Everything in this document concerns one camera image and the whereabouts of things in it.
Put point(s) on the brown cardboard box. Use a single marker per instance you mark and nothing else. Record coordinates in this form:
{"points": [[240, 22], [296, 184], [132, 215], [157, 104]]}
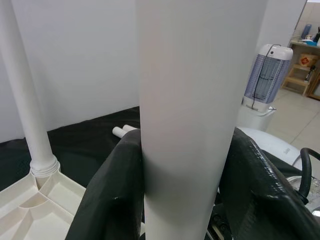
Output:
{"points": [[308, 60]]}

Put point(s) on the light wooden shelf unit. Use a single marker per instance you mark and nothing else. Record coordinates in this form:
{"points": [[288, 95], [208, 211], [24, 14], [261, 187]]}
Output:
{"points": [[297, 80]]}

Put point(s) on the white insect killer lamp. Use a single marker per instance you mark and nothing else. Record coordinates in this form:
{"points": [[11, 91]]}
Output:
{"points": [[272, 75]]}

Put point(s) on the blue bottle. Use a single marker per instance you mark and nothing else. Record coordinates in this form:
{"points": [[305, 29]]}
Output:
{"points": [[307, 30]]}

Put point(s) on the white plastic children table top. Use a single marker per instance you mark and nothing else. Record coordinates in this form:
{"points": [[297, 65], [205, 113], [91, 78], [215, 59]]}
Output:
{"points": [[37, 207]]}

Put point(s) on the black cloth table cover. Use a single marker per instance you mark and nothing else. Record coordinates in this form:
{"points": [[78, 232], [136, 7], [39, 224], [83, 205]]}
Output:
{"points": [[75, 145]]}

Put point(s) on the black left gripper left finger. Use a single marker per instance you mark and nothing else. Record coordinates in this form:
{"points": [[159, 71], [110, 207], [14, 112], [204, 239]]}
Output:
{"points": [[107, 195]]}

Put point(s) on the white rounded object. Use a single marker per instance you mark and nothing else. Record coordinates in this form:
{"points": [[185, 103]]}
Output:
{"points": [[270, 145]]}

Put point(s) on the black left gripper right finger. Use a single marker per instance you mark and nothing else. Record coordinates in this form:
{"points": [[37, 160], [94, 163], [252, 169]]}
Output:
{"points": [[257, 200]]}

